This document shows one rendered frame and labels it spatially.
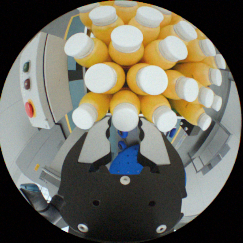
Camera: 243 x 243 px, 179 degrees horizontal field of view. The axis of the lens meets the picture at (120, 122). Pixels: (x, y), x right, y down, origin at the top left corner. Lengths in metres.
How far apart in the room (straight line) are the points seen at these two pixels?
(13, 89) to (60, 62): 2.51
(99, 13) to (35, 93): 0.16
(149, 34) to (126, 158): 0.33
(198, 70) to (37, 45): 0.33
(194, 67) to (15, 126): 2.88
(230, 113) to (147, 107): 3.47
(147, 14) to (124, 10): 0.06
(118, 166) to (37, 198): 0.44
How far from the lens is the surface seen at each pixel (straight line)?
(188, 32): 0.17
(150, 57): 0.16
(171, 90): 0.15
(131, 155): 0.29
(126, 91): 0.15
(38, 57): 0.18
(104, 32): 0.17
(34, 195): 0.50
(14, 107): 2.66
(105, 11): 0.15
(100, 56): 0.15
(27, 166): 1.66
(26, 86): 0.18
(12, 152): 2.84
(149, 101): 0.15
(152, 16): 0.15
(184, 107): 0.25
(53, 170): 0.57
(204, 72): 0.23
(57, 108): 0.19
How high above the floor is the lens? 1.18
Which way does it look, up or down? 58 degrees down
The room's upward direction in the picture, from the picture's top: 174 degrees counter-clockwise
